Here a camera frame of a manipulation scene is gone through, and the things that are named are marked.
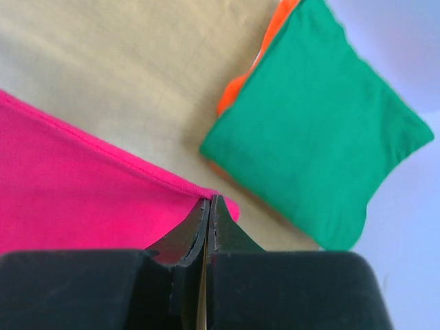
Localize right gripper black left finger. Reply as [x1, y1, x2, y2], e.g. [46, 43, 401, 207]
[1, 199, 210, 329]

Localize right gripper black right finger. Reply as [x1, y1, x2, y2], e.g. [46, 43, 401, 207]
[206, 195, 393, 329]

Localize bright pink t shirt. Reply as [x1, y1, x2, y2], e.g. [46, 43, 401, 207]
[0, 89, 241, 255]

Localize folded green t shirt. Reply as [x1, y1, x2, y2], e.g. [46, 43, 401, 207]
[199, 0, 436, 252]

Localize folded orange t shirt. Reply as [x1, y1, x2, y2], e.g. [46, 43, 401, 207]
[201, 1, 307, 182]

